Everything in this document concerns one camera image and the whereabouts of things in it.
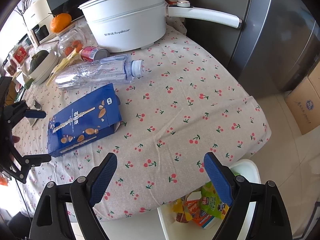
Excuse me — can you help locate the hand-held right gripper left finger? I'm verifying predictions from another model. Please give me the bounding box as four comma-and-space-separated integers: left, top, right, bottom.
29, 152, 118, 240

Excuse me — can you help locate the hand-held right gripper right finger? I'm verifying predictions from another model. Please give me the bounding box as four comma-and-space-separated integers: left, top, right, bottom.
204, 152, 293, 240

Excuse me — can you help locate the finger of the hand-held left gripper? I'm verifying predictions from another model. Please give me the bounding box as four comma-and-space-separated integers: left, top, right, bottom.
10, 142, 52, 184
4, 100, 47, 125

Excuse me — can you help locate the silver foil wrapper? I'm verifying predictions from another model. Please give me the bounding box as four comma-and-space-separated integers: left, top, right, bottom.
26, 100, 42, 125

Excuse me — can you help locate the green snack packet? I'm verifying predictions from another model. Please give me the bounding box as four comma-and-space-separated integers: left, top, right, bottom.
200, 181, 229, 219

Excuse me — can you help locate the white plastic bin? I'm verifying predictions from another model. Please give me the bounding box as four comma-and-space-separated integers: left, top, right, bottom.
157, 159, 262, 240

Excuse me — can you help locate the orange white paper carton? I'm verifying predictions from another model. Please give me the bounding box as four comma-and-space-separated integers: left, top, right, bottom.
186, 192, 218, 230

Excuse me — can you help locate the blue snack box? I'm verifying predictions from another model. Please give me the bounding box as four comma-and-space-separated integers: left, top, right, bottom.
47, 83, 122, 158

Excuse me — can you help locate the cream ceramic dish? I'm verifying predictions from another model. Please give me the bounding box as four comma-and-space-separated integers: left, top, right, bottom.
24, 51, 60, 89

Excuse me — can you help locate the green squash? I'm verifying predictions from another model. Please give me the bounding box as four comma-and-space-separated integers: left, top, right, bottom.
30, 50, 50, 72

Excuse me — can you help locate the pale yellow wrapper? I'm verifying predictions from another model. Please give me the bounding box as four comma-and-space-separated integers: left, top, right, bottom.
47, 52, 82, 85

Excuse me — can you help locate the clear plastic bottle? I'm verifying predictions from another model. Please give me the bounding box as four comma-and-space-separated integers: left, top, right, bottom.
54, 54, 145, 90

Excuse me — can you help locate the red drink can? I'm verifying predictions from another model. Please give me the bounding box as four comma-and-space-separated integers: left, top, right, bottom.
80, 46, 110, 62

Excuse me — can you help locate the glass jar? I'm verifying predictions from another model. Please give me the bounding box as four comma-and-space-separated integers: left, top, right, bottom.
57, 26, 88, 58

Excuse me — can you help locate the cherry print tablecloth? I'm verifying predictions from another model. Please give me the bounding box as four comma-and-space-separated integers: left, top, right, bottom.
10, 17, 272, 223

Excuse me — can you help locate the orange fruit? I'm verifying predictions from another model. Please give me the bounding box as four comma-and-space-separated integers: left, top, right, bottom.
50, 13, 72, 33

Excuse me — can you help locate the cream air fryer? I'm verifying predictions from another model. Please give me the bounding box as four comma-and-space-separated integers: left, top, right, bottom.
22, 0, 60, 47

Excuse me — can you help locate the cardboard box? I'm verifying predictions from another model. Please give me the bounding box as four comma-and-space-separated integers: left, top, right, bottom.
284, 76, 320, 135

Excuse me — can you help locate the black microwave oven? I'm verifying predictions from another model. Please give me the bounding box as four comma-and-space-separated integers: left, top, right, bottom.
44, 0, 167, 20

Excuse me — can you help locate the white electric pot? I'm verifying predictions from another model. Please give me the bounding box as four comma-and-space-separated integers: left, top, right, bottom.
78, 0, 242, 53

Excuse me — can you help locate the grey refrigerator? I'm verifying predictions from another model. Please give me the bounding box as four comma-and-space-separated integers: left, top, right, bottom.
180, 0, 320, 95

